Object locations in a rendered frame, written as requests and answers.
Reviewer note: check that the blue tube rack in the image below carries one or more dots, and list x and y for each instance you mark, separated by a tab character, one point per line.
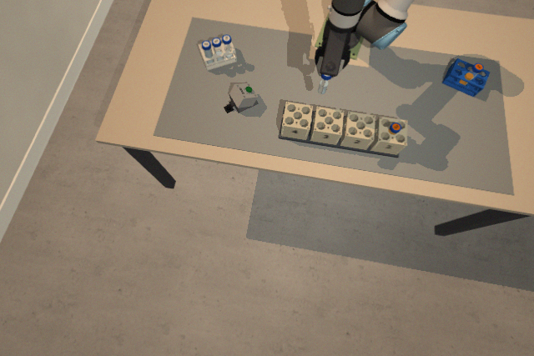
473	87

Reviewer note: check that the grey bench mat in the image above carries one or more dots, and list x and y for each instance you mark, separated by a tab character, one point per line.
452	137

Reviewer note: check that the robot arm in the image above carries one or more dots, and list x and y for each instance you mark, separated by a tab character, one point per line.
380	23

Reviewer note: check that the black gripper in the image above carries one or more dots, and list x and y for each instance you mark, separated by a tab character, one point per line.
319	53

